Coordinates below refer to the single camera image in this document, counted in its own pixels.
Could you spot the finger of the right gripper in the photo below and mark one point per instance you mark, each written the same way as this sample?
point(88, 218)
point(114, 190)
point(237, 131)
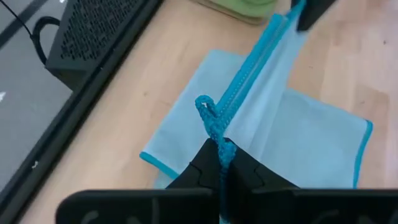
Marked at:
point(314, 12)

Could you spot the black perforated computer case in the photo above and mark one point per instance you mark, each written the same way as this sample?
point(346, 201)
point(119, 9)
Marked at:
point(93, 37)

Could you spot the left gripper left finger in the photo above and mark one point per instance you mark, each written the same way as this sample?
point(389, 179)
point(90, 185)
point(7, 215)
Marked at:
point(140, 207)

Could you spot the green microfiber towel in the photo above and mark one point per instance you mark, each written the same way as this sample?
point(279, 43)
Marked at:
point(255, 9)

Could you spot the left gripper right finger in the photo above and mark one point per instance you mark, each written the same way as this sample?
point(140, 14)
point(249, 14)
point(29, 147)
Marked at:
point(311, 207)

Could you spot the blue microfiber towel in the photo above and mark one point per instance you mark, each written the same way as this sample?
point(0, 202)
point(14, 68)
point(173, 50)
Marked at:
point(295, 140)

